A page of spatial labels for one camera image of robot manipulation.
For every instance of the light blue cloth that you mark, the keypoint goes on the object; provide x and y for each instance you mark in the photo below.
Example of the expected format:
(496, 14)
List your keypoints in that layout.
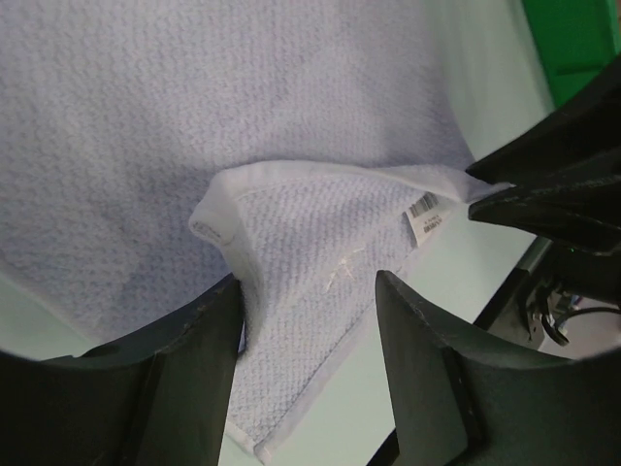
(151, 148)

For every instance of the green plastic tray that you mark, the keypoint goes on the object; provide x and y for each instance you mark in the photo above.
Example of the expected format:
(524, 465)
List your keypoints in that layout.
(575, 40)

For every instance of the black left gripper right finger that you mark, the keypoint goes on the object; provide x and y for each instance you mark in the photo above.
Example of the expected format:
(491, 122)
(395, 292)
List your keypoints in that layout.
(462, 396)

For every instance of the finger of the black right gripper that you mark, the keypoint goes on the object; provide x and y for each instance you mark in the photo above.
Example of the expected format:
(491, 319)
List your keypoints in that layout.
(582, 127)
(580, 220)

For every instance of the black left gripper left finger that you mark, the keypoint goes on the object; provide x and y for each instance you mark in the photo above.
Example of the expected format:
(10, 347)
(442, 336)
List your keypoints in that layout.
(157, 396)

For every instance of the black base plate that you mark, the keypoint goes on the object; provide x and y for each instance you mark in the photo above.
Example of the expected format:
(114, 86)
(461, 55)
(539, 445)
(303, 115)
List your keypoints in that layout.
(512, 313)

